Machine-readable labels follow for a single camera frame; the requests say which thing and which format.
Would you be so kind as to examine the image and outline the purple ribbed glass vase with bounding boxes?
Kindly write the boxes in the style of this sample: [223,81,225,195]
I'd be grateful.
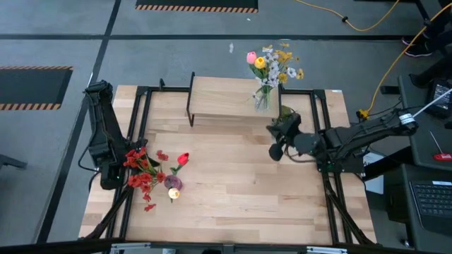
[164,174,184,192]

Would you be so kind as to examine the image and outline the pink artificial tulip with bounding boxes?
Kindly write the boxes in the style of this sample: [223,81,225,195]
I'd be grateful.
[246,51,264,80]

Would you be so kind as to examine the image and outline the white artificial flower bunch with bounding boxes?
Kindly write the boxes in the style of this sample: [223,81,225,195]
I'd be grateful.
[228,42,298,100]

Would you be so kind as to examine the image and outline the black striped floor mat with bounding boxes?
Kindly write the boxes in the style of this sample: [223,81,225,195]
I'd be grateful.
[0,65,74,111]
[135,0,259,14]

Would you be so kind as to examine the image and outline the grey chair leg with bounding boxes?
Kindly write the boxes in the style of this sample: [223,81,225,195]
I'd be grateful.
[0,154,28,171]

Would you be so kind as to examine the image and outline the person's leg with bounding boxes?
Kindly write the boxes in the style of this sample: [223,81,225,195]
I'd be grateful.
[422,12,452,54]

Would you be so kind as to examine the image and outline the black tablet screen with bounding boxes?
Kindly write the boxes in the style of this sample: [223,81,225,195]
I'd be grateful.
[424,79,452,119]

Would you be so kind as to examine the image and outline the black power cable bundle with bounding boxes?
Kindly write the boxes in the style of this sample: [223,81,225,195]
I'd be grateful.
[352,100,403,123]

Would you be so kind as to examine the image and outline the silver metal bracket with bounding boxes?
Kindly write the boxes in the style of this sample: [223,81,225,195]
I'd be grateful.
[305,246,349,254]
[109,242,152,254]

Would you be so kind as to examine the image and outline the wooden shelf with black legs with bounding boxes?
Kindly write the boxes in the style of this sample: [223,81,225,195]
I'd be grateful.
[186,71,285,128]

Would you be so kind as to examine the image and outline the white cable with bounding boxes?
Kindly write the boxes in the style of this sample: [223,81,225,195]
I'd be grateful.
[412,88,452,119]

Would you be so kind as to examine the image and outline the person's shoe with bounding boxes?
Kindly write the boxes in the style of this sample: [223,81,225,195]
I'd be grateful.
[402,37,427,49]
[405,47,434,61]

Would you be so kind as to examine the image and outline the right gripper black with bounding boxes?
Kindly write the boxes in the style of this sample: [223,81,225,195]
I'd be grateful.
[266,112,312,162]

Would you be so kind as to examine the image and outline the red artificial tulip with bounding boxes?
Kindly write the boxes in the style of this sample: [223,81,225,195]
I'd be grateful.
[169,152,191,176]

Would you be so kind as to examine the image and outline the yellow extension cable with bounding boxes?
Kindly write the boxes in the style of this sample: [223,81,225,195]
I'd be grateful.
[295,0,402,32]
[355,1,452,121]

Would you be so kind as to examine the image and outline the yellow artificial flower bunch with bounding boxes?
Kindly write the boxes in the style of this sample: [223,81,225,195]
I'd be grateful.
[263,42,305,85]

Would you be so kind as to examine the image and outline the black metal table frame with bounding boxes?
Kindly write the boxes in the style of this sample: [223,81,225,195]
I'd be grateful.
[78,78,377,247]

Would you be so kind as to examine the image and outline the red handled screwdriver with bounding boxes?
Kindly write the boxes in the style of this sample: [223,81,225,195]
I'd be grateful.
[429,130,452,162]

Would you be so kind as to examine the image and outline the black keyboard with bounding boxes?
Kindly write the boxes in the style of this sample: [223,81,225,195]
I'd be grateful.
[408,179,452,234]

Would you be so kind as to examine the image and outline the white box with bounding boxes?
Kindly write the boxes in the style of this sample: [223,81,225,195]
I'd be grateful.
[363,151,386,195]

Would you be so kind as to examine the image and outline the clear glass vase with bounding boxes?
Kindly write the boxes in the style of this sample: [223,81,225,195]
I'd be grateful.
[254,90,273,114]

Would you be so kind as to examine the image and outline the black stand leg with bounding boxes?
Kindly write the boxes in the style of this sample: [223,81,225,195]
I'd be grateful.
[408,58,452,90]

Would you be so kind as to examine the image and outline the red artificial flower bunch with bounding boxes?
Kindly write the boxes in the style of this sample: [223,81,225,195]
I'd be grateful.
[122,147,171,212]

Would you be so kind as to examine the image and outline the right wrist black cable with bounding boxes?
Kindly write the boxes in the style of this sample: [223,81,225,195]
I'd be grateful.
[284,146,319,164]

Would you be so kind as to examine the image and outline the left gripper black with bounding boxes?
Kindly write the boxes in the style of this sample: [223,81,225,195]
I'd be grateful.
[117,138,161,171]

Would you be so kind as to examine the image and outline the yellow artificial tulip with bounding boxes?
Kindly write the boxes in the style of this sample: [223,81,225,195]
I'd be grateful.
[254,56,268,80]

